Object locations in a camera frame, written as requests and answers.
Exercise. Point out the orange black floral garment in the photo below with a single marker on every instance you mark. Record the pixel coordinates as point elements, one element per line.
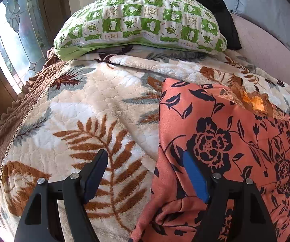
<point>210,121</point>

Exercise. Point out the pink quilted bed sheet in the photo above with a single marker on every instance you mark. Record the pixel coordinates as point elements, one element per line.
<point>263,45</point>

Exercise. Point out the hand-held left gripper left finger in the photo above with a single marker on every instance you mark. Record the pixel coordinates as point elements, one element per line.
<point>94,179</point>

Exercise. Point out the stained glass window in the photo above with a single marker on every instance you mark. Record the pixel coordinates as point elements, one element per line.
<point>11,30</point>

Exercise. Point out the black cloth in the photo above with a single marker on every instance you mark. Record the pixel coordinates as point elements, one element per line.
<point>223,10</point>

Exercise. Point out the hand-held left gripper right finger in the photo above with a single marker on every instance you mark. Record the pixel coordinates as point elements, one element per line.
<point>195,176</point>

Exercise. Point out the grey pillow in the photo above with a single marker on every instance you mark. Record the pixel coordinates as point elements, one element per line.
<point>268,7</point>

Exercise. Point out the brown quilted ruffled bedspread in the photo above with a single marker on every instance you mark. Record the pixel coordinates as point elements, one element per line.
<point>34,85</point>

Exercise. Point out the leaf print fleece blanket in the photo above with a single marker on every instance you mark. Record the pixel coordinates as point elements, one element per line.
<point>89,105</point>

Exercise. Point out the green white checkered pillow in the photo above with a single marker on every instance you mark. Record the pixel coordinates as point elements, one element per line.
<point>140,20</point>

